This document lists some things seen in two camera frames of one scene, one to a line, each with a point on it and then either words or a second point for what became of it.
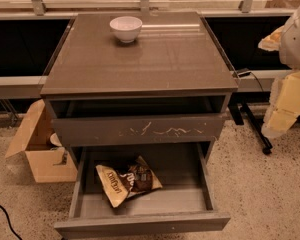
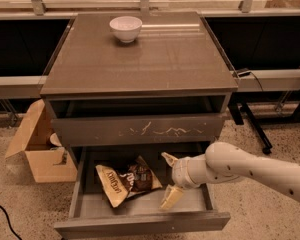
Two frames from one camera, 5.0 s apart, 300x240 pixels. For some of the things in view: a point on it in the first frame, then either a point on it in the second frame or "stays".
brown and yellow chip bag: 121,184 stays
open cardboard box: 48,162 stays
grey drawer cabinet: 171,87 stays
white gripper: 297,44 → 180,173
